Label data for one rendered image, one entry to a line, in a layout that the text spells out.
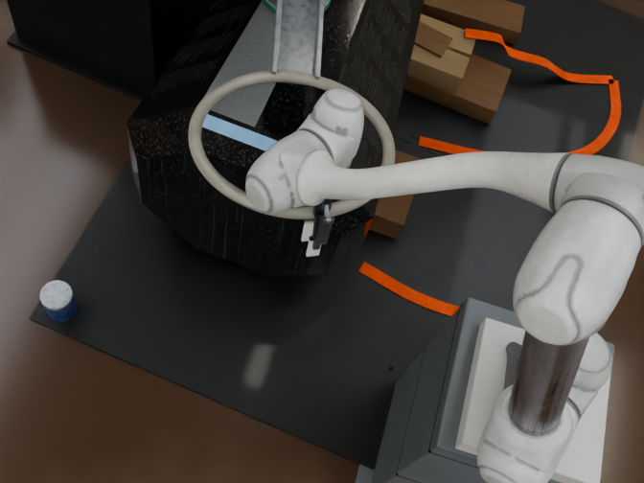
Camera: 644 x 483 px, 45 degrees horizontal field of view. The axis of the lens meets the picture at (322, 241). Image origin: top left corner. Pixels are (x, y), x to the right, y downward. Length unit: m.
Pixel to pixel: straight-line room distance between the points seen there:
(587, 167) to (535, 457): 0.62
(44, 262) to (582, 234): 2.09
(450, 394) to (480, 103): 1.61
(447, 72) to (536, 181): 1.91
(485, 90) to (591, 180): 2.09
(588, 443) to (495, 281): 1.15
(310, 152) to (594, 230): 0.52
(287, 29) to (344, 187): 0.85
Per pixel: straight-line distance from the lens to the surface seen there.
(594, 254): 1.15
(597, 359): 1.73
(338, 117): 1.48
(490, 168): 1.35
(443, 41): 3.26
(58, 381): 2.73
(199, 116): 1.88
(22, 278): 2.87
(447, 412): 1.93
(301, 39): 2.12
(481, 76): 3.35
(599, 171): 1.27
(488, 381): 1.93
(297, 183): 1.39
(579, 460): 1.95
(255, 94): 2.22
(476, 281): 2.97
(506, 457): 1.64
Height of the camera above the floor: 2.59
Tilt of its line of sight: 63 degrees down
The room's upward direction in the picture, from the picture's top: 19 degrees clockwise
